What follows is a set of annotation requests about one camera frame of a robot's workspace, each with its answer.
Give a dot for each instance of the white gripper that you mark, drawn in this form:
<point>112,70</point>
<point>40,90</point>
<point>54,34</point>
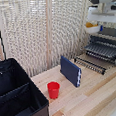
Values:
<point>104,16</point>

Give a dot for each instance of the dark ribbed oven tray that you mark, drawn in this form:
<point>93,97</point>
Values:
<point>103,51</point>

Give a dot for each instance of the glass oven door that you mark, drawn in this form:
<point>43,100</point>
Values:
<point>91,65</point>

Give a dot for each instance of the yellow food pieces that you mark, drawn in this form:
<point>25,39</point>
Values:
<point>89,24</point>

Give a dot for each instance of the blue rectangular board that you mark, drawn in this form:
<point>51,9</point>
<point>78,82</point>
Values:
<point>71,72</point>

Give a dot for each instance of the woven room divider screen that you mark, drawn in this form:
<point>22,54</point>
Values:
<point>31,29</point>

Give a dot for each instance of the red plastic cup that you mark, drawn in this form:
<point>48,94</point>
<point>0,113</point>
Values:
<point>54,90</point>

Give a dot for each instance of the black fabric storage box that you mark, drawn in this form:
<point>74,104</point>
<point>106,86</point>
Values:
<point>17,94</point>

